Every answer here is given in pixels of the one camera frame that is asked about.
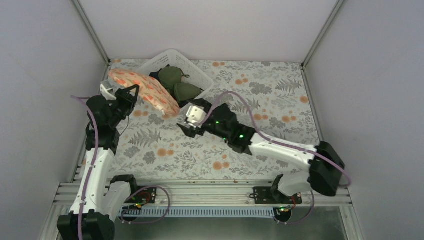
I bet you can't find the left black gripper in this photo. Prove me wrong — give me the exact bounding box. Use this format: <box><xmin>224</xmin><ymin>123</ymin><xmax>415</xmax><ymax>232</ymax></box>
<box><xmin>108</xmin><ymin>85</ymin><xmax>140</xmax><ymax>128</ymax></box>

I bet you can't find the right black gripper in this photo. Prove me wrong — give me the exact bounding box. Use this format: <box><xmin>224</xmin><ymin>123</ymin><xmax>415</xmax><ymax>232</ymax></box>
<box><xmin>179</xmin><ymin>98</ymin><xmax>230</xmax><ymax>142</ymax></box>

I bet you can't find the peach floral mesh laundry bag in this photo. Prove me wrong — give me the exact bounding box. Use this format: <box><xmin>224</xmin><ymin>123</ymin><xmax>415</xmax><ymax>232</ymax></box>
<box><xmin>108</xmin><ymin>68</ymin><xmax>181</xmax><ymax>116</ymax></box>

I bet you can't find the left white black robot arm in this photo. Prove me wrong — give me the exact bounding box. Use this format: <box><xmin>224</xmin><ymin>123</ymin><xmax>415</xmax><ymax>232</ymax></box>
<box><xmin>57</xmin><ymin>85</ymin><xmax>140</xmax><ymax>240</ymax></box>

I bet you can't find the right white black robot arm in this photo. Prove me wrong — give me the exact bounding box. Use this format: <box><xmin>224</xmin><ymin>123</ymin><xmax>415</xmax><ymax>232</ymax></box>
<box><xmin>179</xmin><ymin>98</ymin><xmax>345</xmax><ymax>204</ymax></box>

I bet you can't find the green bra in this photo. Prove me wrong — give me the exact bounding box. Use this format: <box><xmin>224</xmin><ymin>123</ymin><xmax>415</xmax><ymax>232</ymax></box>
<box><xmin>158</xmin><ymin>66</ymin><xmax>203</xmax><ymax>102</ymax></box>

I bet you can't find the dark navy garment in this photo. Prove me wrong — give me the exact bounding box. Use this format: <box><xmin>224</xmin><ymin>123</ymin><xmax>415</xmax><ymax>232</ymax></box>
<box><xmin>149</xmin><ymin>71</ymin><xmax>160</xmax><ymax>81</ymax></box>

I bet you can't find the white plastic basket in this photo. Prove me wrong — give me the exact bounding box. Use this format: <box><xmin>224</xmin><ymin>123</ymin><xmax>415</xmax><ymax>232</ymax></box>
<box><xmin>135</xmin><ymin>49</ymin><xmax>214</xmax><ymax>106</ymax></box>

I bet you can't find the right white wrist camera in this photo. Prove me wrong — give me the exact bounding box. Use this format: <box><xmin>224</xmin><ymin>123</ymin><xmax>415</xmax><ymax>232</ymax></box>
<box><xmin>184</xmin><ymin>105</ymin><xmax>207</xmax><ymax>128</ymax></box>

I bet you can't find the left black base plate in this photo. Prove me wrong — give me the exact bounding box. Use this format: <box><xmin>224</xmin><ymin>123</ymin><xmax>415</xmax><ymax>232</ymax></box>
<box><xmin>125</xmin><ymin>187</ymin><xmax>157</xmax><ymax>205</ymax></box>

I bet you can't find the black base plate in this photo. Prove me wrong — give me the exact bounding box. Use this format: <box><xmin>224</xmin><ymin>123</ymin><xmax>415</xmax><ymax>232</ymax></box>
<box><xmin>253</xmin><ymin>185</ymin><xmax>303</xmax><ymax>205</ymax></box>
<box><xmin>125</xmin><ymin>187</ymin><xmax>157</xmax><ymax>205</ymax></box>

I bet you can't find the aluminium rail frame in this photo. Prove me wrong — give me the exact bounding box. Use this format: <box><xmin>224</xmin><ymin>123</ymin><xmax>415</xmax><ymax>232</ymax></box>
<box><xmin>53</xmin><ymin>164</ymin><xmax>353</xmax><ymax>207</ymax></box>

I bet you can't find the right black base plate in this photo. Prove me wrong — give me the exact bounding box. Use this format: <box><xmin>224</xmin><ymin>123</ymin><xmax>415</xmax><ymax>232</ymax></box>
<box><xmin>253</xmin><ymin>185</ymin><xmax>303</xmax><ymax>205</ymax></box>

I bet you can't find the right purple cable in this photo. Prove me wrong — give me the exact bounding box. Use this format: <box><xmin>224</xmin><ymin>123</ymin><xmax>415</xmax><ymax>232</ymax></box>
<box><xmin>198</xmin><ymin>91</ymin><xmax>353</xmax><ymax>226</ymax></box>

